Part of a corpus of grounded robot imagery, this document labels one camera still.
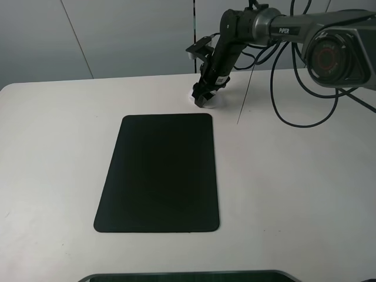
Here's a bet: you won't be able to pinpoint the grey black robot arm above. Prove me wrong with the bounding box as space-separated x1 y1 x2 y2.
187 5 375 108

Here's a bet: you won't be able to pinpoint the black mouse pad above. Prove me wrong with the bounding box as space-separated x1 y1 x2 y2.
93 113 220 233

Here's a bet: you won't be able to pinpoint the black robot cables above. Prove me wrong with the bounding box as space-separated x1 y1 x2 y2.
236 0 376 128

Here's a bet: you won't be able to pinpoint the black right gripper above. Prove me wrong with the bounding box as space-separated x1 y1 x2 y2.
192 35 246 107

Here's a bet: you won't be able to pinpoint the white computer mouse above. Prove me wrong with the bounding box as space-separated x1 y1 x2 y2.
188 90 224 109

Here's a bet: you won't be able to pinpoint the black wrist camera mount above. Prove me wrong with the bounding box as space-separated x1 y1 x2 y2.
186 35 214 62

